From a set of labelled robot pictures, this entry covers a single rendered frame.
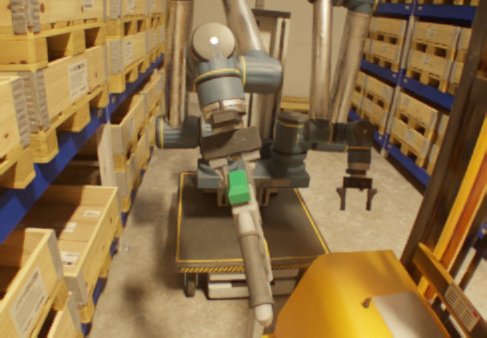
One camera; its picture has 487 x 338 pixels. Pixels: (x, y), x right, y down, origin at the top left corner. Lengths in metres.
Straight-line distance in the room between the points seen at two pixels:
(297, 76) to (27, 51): 5.57
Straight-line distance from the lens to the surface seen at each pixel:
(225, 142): 0.73
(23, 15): 1.21
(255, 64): 0.94
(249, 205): 0.61
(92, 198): 2.31
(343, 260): 1.32
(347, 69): 1.90
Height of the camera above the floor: 1.72
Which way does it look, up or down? 24 degrees down
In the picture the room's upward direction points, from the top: 5 degrees clockwise
